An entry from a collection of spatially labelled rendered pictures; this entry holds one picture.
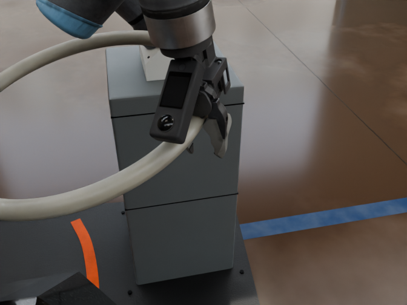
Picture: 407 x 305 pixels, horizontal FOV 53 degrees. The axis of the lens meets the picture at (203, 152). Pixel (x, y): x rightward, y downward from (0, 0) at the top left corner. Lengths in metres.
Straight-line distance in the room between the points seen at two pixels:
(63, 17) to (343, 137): 2.22
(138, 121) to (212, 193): 0.40
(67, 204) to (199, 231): 1.04
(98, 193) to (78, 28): 0.24
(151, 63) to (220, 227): 0.68
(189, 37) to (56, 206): 0.28
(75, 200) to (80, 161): 1.87
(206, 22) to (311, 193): 1.72
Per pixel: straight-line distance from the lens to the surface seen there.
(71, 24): 0.64
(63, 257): 1.90
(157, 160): 0.57
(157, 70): 1.26
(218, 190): 1.44
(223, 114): 0.60
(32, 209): 0.59
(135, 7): 1.23
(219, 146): 0.64
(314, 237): 1.97
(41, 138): 2.70
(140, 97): 1.19
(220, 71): 0.61
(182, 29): 0.52
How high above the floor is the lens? 1.40
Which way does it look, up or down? 36 degrees down
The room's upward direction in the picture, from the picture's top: straight up
